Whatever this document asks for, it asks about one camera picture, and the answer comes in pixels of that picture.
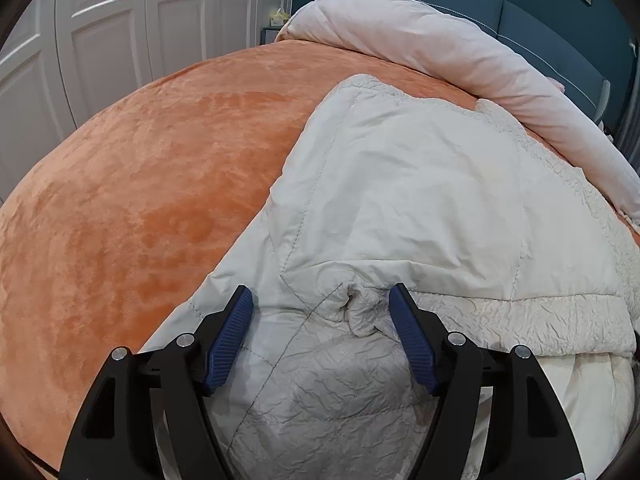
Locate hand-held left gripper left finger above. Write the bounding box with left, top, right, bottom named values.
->
left=59, top=285, right=256, bottom=480

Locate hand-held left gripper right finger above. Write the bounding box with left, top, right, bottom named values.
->
left=387, top=283, right=586, bottom=480

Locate white quilted jacket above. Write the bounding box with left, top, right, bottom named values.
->
left=140, top=74, right=638, bottom=480

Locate orange plush bed blanket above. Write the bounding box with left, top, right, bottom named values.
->
left=0, top=37, right=640, bottom=471

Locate pale pink rolled duvet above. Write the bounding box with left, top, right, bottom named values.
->
left=275, top=0, right=640, bottom=233

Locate white panelled wardrobe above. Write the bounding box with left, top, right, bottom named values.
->
left=0, top=0, right=298, bottom=201

